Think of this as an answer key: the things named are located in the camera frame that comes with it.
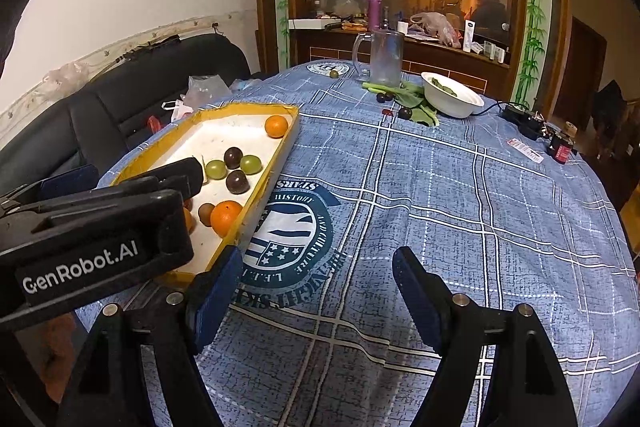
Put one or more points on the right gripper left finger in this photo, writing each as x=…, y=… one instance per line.
x=107, y=386

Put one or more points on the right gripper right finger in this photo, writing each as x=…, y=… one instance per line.
x=526, y=386

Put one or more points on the brown kiwi fruit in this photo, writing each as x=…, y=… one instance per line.
x=204, y=213

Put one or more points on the large orange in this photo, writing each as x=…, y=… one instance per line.
x=223, y=217

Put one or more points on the green jujube fruit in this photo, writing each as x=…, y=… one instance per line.
x=216, y=169

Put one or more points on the dark plum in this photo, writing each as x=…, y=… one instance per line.
x=233, y=157
x=237, y=182

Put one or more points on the green grape fruit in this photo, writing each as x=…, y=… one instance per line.
x=251, y=164

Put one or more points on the small orange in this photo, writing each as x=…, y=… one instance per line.
x=188, y=218

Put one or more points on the black sofa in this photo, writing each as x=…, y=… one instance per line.
x=108, y=117

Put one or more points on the red plastic bag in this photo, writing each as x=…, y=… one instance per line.
x=154, y=124

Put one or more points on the yellow cardboard tray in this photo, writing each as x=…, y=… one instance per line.
x=204, y=136

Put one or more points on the clear plastic bag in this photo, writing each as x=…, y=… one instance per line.
x=204, y=90

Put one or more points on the blue plaid tablecloth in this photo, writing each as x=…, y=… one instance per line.
x=318, y=334

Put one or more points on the red black jar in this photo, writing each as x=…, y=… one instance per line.
x=562, y=145

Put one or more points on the white red paper card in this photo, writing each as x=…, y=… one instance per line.
x=525, y=150

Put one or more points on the black charger device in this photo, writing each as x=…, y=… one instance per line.
x=530, y=124

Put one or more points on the white bowl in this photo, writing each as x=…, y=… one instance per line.
x=450, y=97

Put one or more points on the green leafy vegetable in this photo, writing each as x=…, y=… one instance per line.
x=411, y=100

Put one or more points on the glass beer mug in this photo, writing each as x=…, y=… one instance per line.
x=386, y=51

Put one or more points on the purple thermos bottle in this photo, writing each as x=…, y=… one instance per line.
x=374, y=14

